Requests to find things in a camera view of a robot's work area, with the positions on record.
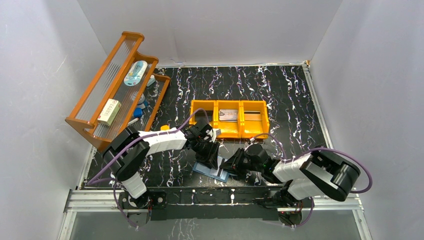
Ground blue card holder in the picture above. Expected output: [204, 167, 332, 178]
[193, 162, 230, 183]

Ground grey striped card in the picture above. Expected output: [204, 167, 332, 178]
[209, 168, 223, 178]

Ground yellow three-compartment bin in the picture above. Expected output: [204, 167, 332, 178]
[189, 100, 270, 139]

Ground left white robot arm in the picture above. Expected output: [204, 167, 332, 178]
[101, 120, 221, 209]

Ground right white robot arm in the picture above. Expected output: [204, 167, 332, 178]
[219, 143, 361, 208]

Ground silver cards in bin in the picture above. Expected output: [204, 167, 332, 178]
[218, 109, 239, 122]

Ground yellow grey eraser block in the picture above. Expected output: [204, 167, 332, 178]
[160, 125, 170, 131]

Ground white pen on shelf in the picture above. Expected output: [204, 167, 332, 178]
[127, 117, 140, 126]

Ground small grey blue item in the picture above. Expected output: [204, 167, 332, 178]
[146, 75, 156, 87]

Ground orange wooden shelf rack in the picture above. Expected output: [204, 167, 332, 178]
[65, 31, 171, 151]

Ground light blue oval case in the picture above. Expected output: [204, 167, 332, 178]
[123, 60, 148, 87]

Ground white red small box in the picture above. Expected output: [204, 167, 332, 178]
[97, 98, 122, 127]

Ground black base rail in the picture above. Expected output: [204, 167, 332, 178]
[117, 186, 311, 224]

